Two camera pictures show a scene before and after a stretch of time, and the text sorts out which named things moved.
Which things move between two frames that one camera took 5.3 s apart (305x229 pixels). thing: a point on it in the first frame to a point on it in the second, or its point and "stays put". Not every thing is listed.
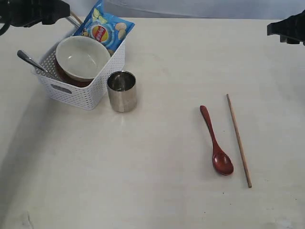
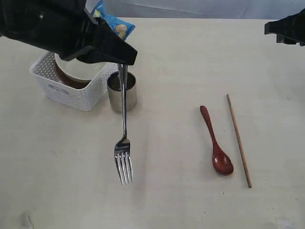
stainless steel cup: (122, 87) stays put
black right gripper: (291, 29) stays put
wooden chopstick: (239, 143) stays put
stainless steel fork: (21, 53) to (122, 150)
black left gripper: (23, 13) to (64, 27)
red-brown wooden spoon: (221, 161) stays put
